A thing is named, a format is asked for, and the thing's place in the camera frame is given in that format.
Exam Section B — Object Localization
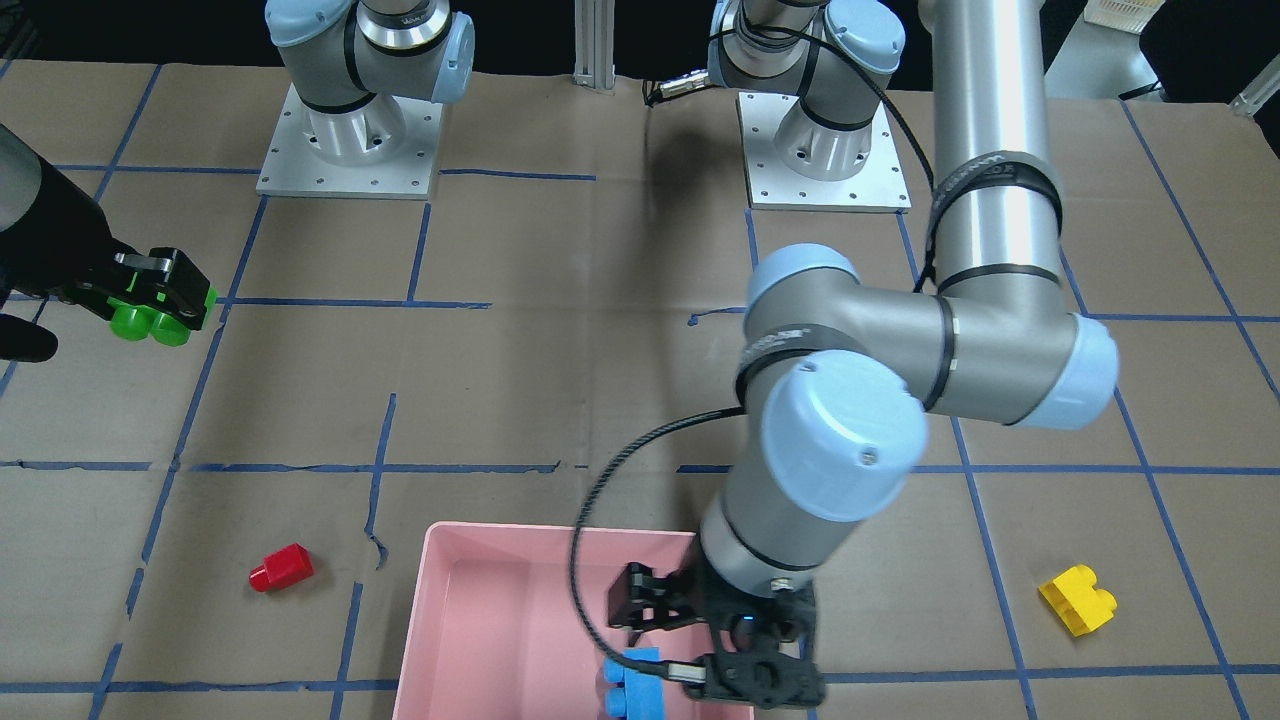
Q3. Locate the yellow toy block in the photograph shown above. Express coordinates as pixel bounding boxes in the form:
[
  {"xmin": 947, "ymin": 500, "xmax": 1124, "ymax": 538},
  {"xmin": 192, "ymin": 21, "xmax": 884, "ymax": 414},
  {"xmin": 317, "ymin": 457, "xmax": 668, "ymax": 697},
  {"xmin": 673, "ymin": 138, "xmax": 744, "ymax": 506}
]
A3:
[{"xmin": 1038, "ymin": 564, "xmax": 1117, "ymax": 638}]

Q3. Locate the red toy block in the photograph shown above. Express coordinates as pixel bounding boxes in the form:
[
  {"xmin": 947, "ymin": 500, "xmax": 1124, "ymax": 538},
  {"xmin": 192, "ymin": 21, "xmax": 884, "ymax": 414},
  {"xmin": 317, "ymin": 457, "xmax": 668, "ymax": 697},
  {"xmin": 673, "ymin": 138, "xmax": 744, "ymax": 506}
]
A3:
[{"xmin": 248, "ymin": 543, "xmax": 315, "ymax": 593}]

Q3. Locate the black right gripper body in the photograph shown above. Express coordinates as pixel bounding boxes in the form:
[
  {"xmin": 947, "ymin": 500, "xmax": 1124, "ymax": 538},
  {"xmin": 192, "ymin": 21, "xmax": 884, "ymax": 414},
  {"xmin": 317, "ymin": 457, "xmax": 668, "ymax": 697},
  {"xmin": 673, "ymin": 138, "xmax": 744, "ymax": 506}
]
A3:
[{"xmin": 1, "ymin": 170, "xmax": 137, "ymax": 295}]

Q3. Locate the green toy block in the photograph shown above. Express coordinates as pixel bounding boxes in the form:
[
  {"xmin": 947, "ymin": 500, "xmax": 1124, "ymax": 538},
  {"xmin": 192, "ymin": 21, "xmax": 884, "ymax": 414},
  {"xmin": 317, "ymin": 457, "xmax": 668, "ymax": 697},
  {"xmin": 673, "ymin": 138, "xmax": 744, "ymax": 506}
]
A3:
[{"xmin": 108, "ymin": 299, "xmax": 192, "ymax": 347}]

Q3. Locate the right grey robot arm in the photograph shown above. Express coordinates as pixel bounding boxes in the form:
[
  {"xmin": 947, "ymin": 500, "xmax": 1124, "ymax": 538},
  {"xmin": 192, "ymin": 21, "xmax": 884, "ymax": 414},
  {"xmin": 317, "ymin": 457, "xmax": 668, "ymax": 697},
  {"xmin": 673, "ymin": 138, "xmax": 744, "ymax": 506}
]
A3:
[{"xmin": 1, "ymin": 1, "xmax": 475, "ymax": 346}]

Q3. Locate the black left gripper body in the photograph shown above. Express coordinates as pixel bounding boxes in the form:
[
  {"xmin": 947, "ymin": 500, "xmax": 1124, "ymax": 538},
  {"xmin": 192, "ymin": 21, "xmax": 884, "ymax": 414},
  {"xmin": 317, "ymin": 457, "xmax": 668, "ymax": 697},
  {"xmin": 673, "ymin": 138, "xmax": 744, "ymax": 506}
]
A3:
[{"xmin": 605, "ymin": 561, "xmax": 827, "ymax": 708}]

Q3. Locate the aluminium frame post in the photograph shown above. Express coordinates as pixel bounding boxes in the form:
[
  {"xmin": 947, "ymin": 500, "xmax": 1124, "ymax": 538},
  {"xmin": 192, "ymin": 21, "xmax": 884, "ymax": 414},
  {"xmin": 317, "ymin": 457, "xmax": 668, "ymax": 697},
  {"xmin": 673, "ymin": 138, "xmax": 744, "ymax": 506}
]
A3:
[{"xmin": 572, "ymin": 0, "xmax": 616, "ymax": 94}]

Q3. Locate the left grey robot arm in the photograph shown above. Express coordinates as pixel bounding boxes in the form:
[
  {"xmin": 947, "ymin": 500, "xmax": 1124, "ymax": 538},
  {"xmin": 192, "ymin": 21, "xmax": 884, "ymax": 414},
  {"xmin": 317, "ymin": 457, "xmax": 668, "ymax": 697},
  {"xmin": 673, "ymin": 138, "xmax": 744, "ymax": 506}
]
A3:
[{"xmin": 568, "ymin": 1, "xmax": 1119, "ymax": 708}]

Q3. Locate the blue toy block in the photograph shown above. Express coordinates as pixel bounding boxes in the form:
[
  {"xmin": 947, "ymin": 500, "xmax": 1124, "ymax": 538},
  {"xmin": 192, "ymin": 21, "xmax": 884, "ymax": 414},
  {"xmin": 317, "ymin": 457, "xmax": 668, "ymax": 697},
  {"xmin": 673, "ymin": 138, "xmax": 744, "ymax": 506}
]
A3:
[{"xmin": 602, "ymin": 659, "xmax": 667, "ymax": 719}]

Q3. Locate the pink plastic box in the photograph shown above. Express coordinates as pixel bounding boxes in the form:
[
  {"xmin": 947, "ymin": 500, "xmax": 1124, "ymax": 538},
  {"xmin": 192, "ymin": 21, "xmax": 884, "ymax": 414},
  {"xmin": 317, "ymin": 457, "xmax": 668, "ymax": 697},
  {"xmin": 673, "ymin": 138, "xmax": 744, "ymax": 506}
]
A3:
[{"xmin": 392, "ymin": 521, "xmax": 756, "ymax": 719}]

